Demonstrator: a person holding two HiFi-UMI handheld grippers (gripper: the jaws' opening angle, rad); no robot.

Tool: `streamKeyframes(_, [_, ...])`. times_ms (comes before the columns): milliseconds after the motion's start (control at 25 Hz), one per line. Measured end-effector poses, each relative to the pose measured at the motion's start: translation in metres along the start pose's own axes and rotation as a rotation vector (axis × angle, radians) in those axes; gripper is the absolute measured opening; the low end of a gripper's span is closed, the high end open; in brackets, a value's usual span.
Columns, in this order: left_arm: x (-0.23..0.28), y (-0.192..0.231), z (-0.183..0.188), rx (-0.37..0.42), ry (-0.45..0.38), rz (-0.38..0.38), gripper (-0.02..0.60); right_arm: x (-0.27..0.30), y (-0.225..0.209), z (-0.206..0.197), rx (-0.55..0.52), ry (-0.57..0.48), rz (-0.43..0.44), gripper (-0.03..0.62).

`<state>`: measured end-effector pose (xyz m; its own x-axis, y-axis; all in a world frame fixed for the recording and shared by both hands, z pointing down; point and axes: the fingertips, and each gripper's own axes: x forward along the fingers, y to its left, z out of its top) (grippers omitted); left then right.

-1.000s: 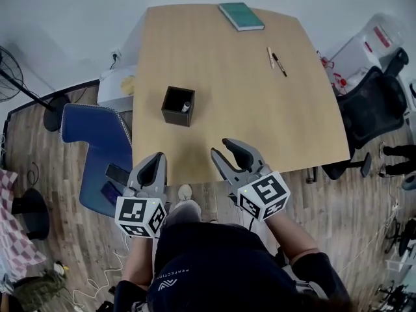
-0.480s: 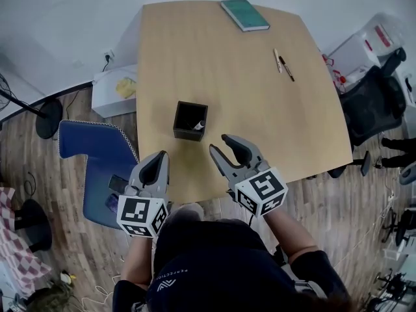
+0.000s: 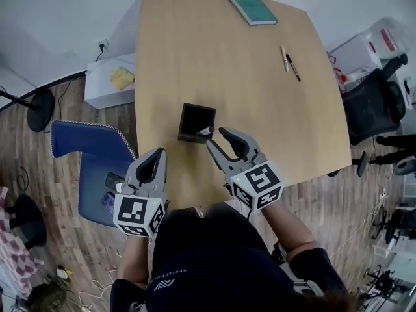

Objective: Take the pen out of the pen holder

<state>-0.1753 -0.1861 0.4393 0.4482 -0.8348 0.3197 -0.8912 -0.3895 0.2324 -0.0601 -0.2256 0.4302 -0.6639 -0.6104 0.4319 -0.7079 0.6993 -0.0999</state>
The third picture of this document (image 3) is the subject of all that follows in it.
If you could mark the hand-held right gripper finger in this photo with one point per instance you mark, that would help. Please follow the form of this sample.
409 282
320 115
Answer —
242 141
221 159

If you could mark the white cabinet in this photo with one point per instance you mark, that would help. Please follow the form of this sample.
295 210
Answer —
100 86

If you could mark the yellow cloth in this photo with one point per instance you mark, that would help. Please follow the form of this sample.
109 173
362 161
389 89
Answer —
122 78

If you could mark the dark blue smartphone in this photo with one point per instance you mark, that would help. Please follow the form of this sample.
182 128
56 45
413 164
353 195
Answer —
108 200

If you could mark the white storage box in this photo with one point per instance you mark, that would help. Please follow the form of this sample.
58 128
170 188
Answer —
352 58

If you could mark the person's right forearm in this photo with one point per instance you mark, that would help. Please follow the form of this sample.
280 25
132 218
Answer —
286 229

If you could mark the person's dark shirt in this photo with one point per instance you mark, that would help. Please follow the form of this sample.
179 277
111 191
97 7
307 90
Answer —
211 262

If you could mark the cream pen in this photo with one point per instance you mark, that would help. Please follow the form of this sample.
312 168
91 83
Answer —
284 58

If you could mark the black stand base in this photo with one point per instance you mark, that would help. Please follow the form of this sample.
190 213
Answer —
40 110

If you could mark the black and white marker pen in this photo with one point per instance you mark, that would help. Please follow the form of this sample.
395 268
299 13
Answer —
206 130

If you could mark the green book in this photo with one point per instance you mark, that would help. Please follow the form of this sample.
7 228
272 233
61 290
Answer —
252 6

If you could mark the white wall socket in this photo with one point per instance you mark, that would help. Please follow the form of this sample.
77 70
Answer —
103 44

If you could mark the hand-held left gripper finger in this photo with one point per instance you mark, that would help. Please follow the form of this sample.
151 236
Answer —
163 171
134 169

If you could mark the black office chair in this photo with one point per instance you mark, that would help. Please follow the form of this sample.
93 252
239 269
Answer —
373 106

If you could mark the clear plastic container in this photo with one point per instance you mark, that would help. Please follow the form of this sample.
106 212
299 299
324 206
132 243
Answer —
388 37

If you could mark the black stool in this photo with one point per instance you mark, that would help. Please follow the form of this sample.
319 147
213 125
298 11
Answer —
27 221

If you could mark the black square pen holder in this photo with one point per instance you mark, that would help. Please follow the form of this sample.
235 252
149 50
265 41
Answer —
187 132

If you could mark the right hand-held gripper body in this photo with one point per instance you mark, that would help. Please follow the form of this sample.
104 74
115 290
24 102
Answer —
258 182

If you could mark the black smartphone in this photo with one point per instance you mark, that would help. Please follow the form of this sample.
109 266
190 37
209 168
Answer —
113 180

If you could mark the blue chair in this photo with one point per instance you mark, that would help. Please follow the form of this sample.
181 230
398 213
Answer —
87 148

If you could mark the pink checkered cloth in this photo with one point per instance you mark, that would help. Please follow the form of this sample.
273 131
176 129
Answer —
16 258

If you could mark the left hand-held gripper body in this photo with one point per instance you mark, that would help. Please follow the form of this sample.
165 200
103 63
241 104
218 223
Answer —
136 208

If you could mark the person's left forearm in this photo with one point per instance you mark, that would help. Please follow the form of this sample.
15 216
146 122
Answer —
135 262

